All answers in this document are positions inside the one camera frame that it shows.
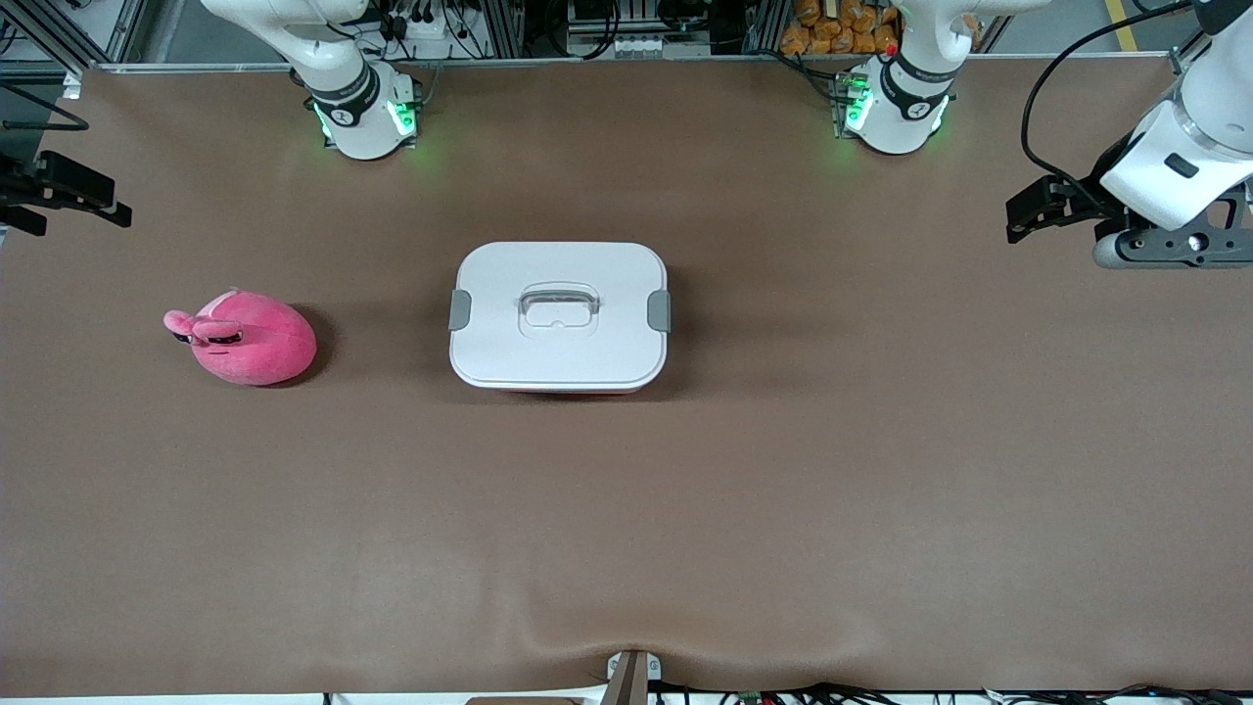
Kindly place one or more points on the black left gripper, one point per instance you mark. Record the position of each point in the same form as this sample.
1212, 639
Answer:
1085, 204

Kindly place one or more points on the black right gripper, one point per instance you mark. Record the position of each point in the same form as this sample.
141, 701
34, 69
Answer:
29, 183

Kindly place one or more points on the pink plush toy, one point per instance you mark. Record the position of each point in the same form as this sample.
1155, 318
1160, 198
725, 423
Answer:
255, 348

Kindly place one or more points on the white plastic cutting board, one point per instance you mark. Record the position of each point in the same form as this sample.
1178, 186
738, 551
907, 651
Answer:
509, 343

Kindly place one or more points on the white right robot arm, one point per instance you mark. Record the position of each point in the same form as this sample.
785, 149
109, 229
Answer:
357, 117

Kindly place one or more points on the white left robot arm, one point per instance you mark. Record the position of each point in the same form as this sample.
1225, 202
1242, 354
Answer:
901, 108

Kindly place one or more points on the pink plastic box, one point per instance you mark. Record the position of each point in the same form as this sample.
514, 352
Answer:
563, 392

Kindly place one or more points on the aluminium corner profile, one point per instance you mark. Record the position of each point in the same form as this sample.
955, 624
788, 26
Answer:
1186, 59

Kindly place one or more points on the orange snack packet pile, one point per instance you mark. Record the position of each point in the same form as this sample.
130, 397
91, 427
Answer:
832, 34

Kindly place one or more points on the brown table cover mat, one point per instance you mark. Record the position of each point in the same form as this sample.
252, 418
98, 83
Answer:
881, 490

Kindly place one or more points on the white power strip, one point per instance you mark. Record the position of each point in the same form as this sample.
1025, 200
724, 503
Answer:
431, 29

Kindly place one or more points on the aluminium table edge rail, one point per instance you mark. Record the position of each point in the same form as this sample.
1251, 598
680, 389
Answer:
636, 63

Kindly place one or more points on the aluminium frame post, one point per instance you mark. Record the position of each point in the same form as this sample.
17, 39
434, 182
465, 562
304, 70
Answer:
501, 24

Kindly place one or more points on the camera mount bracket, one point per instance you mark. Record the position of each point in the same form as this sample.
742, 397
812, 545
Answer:
631, 681

